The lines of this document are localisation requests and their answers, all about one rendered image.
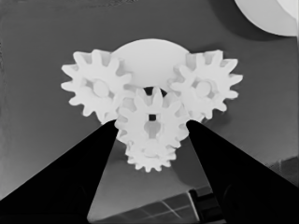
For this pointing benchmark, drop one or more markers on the small white toothed gear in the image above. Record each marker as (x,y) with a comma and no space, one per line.
(137,124)
(96,105)
(163,157)
(199,107)

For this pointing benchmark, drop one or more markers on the white round carrier with pins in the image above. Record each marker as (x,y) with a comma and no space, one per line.
(149,62)

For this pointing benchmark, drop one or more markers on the large thick white disc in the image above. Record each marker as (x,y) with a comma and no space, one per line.
(264,15)

